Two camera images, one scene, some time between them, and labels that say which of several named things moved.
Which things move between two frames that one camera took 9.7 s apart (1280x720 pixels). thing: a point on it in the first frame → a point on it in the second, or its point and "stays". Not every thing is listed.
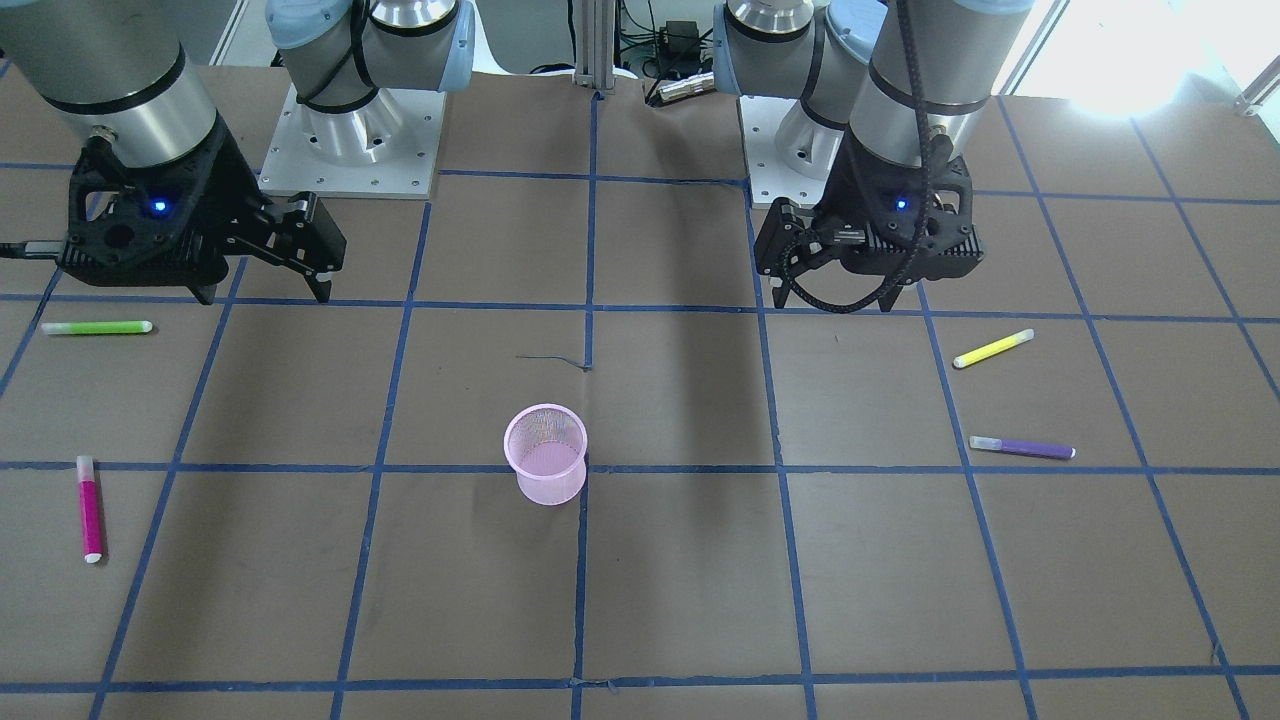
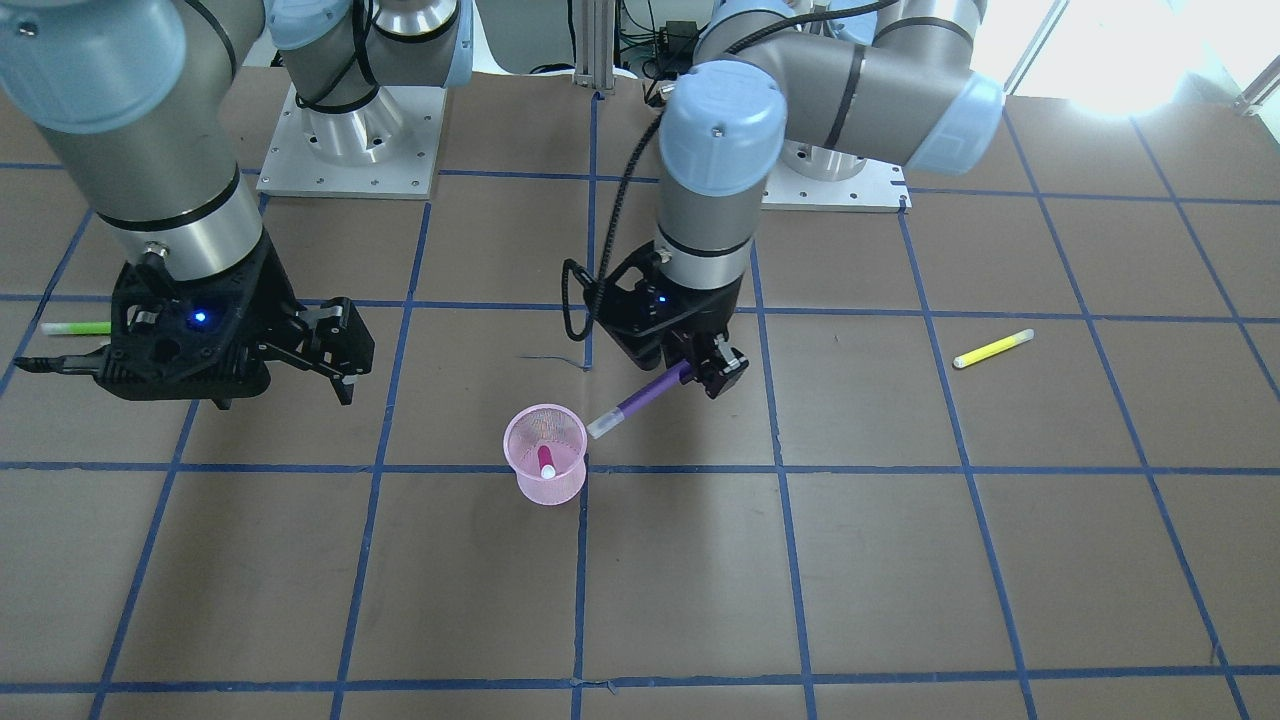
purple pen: [1025, 448] → [617, 414]
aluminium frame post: [594, 44] stays
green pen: [95, 327] stays
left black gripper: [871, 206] → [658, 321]
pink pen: [90, 528] → [546, 462]
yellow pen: [993, 347] stays
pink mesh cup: [546, 445] stays
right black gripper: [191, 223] → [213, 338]
